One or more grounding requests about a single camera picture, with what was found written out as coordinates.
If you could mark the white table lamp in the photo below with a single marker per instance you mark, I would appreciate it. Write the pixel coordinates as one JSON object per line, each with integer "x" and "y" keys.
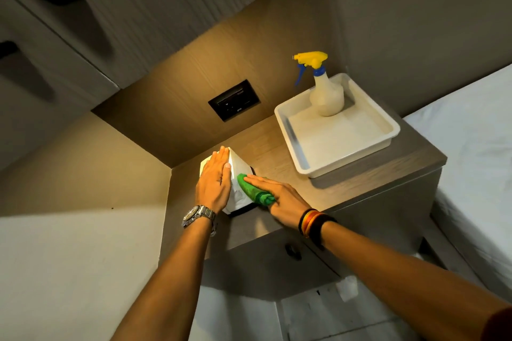
{"x": 240, "y": 177}

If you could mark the person's left forearm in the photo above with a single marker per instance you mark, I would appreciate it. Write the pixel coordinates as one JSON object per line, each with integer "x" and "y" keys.
{"x": 168, "y": 288}

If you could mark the person's left middle finger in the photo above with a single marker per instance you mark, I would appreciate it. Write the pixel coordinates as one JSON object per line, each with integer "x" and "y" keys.
{"x": 216, "y": 164}

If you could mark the silver wristwatch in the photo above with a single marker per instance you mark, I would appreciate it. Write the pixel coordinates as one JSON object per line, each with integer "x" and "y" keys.
{"x": 198, "y": 215}

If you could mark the white plastic tray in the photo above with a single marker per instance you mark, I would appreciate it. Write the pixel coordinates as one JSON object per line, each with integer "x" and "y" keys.
{"x": 340, "y": 137}

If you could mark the dark red sleeve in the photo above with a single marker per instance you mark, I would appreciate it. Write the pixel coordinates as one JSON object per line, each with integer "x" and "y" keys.
{"x": 500, "y": 326}

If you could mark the white bed mattress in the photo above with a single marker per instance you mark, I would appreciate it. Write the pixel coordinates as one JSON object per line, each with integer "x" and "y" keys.
{"x": 472, "y": 177}

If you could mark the wooden bedside table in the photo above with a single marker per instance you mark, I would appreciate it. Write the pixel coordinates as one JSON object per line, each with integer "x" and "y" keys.
{"x": 360, "y": 201}

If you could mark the black wall socket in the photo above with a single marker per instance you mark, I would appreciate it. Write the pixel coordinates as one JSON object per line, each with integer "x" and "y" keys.
{"x": 234, "y": 100}

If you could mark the black and orange wristbands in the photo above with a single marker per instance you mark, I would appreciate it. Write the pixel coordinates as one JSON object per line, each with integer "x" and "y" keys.
{"x": 314, "y": 225}

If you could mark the person's left little finger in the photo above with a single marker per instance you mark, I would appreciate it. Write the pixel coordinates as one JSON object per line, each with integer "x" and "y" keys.
{"x": 202, "y": 175}

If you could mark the dark round drawer knob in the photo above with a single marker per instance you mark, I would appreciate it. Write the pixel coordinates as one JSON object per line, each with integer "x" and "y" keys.
{"x": 293, "y": 251}

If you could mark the white paper scrap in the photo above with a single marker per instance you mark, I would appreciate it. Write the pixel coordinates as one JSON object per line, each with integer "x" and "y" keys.
{"x": 347, "y": 288}

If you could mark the spray bottle with yellow nozzle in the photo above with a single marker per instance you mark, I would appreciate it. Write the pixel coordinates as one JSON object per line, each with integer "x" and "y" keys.
{"x": 326, "y": 95}

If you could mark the person's left thumb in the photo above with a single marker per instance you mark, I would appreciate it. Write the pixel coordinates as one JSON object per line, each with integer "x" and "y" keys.
{"x": 228, "y": 177}

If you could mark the person's right fingers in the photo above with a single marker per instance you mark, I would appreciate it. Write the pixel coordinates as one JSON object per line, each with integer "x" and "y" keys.
{"x": 264, "y": 187}

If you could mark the person's right hand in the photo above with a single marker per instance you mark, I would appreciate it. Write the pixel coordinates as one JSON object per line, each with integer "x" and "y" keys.
{"x": 288, "y": 207}

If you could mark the green cleaning cloth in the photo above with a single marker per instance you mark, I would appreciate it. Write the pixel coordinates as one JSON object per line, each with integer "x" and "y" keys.
{"x": 250, "y": 191}

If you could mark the person's right forearm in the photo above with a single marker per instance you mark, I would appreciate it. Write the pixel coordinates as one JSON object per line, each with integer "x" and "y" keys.
{"x": 400, "y": 280}

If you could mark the person's left hand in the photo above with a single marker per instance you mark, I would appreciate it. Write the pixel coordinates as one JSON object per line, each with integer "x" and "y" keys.
{"x": 214, "y": 189}

